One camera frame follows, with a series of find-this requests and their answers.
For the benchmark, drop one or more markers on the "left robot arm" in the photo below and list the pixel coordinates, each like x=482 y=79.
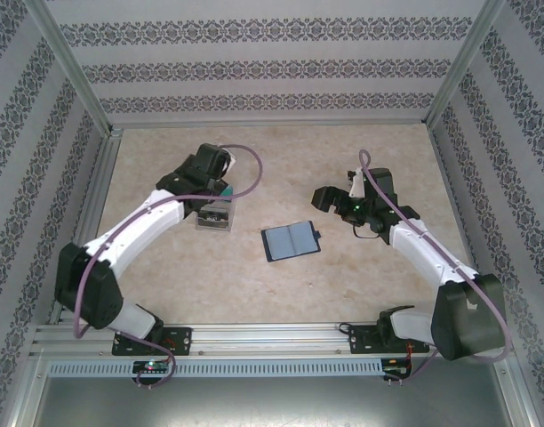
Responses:
x=134 y=227

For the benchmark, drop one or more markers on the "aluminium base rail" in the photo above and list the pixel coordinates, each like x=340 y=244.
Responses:
x=272 y=340

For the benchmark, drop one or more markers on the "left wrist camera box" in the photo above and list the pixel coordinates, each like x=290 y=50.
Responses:
x=230 y=159

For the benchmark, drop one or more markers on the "clear acrylic card box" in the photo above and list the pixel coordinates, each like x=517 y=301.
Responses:
x=214 y=228

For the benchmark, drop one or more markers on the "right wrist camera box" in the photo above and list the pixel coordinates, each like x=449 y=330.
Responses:
x=357 y=184

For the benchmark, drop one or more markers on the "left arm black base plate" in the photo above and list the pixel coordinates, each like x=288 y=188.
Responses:
x=181 y=340

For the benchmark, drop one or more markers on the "green card stack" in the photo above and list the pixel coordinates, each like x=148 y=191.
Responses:
x=227 y=192

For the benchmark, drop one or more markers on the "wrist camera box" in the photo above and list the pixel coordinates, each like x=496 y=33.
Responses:
x=230 y=159
x=357 y=184

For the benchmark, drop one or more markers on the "dark blue card holder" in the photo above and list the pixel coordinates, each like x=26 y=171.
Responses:
x=290 y=240

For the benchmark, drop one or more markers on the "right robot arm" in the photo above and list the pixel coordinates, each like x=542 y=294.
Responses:
x=423 y=249

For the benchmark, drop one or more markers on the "dark grey card stack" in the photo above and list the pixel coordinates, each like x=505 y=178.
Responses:
x=214 y=218

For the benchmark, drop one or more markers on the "aluminium frame post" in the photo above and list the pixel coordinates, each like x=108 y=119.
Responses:
x=83 y=75
x=465 y=66

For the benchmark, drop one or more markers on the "grey metal panel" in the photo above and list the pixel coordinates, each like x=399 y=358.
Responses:
x=272 y=405

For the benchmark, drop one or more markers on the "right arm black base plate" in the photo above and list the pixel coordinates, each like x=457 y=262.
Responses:
x=361 y=340

